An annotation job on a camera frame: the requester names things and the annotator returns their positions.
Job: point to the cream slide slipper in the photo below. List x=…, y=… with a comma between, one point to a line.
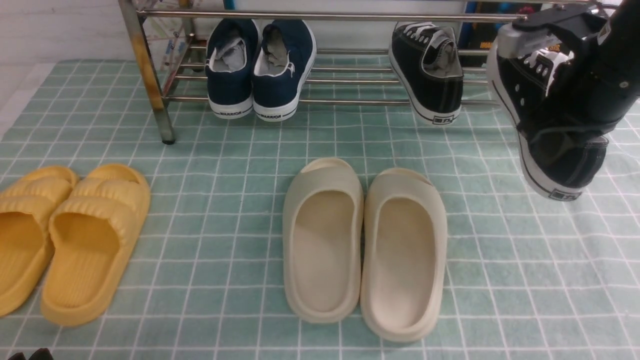
x=406, y=239
x=322, y=223

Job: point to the yellow slide slipper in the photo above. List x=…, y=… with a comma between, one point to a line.
x=94, y=233
x=26, y=248

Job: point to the right yellow slide slipper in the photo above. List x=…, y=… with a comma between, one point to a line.
x=94, y=233

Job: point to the steel shoe rack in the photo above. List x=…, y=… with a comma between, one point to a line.
x=161, y=95

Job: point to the green checked floor cloth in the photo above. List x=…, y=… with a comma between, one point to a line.
x=527, y=278

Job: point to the right navy canvas shoe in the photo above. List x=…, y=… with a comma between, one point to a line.
x=286, y=56

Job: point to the right cream slide slipper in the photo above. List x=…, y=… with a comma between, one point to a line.
x=406, y=239

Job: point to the left navy canvas shoe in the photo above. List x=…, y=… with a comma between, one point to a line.
x=231, y=50

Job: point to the black canvas sneaker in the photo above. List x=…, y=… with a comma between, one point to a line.
x=424, y=57
x=558, y=159

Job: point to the left yellow slide slipper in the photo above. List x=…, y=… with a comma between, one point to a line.
x=26, y=248

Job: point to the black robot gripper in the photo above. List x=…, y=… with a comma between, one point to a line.
x=601, y=83

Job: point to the navy canvas shoe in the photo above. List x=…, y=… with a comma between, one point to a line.
x=286, y=56
x=231, y=50

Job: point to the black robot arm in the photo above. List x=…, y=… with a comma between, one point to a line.
x=592, y=92

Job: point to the left cream slide slipper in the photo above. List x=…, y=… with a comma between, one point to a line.
x=322, y=223

